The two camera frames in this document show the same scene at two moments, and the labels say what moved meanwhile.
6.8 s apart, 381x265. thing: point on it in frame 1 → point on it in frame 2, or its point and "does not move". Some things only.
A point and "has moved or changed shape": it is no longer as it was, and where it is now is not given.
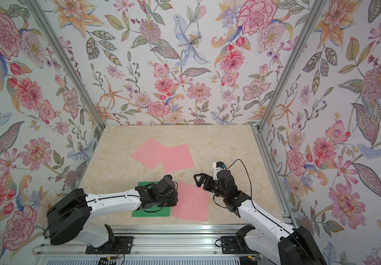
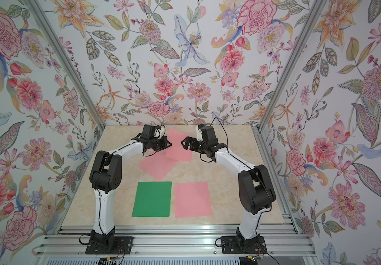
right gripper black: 209,179 → 195,141
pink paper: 150,153 has moved or changed shape
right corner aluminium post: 300,44 does not move
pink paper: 192,202 does not move
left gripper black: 174,193 → 163,143
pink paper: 176,158 → 176,151
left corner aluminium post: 68,61 does not move
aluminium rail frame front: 198,241 does not move
